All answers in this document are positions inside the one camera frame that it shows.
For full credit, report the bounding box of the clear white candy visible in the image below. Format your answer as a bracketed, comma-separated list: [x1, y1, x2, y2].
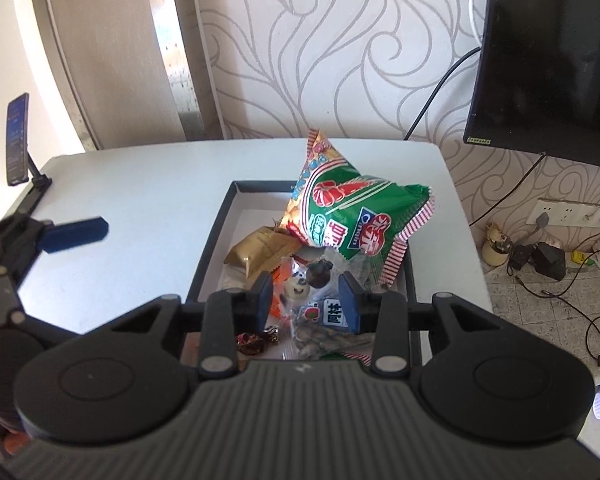
[285, 258, 338, 312]

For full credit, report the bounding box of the brown foil candy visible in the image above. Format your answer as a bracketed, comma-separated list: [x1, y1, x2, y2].
[235, 325, 279, 356]

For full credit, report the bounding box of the clear sunflower seed packet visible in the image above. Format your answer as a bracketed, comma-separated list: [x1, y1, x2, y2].
[287, 253, 382, 361]

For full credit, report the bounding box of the orange snack bar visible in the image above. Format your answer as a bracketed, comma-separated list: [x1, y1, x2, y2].
[270, 259, 298, 320]

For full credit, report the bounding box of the gold wrapped snack pack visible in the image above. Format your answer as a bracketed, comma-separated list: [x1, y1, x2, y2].
[223, 226, 301, 278]

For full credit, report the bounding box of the black phone stand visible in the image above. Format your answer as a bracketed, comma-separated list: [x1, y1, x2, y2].
[16, 154, 52, 216]

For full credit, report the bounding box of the orange prawn cracker bag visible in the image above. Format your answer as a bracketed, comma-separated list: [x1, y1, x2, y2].
[280, 129, 346, 247]

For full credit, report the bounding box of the green striped snack bag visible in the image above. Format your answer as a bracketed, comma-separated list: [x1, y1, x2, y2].
[289, 171, 437, 288]

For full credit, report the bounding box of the dark grey tray box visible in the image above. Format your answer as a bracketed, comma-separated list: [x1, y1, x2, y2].
[182, 179, 424, 366]

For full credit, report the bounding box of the smartphone with blue screen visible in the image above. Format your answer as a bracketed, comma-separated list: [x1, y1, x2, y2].
[5, 92, 29, 186]

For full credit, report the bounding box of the white wall socket strip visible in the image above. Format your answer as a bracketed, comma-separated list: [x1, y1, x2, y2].
[526, 200, 600, 228]

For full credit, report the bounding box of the black power cable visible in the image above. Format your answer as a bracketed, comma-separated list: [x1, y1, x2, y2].
[403, 45, 600, 369]

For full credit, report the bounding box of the black wall television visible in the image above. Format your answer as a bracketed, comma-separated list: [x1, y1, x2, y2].
[464, 0, 600, 166]

